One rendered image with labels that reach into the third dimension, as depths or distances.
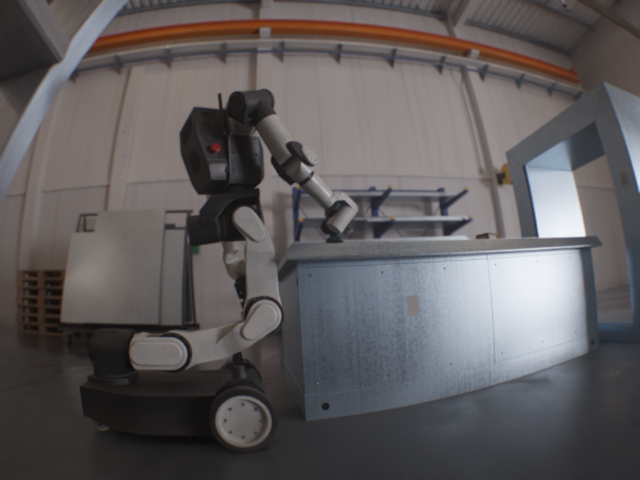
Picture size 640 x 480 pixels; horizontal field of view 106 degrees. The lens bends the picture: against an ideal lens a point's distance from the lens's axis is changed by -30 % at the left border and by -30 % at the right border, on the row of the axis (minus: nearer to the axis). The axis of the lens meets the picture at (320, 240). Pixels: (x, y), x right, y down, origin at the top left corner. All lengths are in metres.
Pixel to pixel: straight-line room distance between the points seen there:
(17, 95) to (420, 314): 1.36
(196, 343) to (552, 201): 2.77
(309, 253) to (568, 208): 2.50
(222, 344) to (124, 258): 2.99
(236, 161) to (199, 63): 6.88
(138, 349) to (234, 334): 0.34
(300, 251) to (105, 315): 3.07
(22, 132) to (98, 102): 8.10
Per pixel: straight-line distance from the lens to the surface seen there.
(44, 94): 0.30
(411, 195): 5.97
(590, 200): 10.44
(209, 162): 1.23
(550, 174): 3.20
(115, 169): 7.13
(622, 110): 2.51
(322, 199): 1.21
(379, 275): 1.33
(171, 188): 6.67
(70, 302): 4.32
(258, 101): 1.24
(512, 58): 9.95
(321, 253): 1.22
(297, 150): 1.16
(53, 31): 0.29
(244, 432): 1.06
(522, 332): 1.73
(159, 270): 3.92
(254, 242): 1.22
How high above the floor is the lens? 0.43
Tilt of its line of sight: 11 degrees up
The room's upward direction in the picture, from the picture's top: 3 degrees counter-clockwise
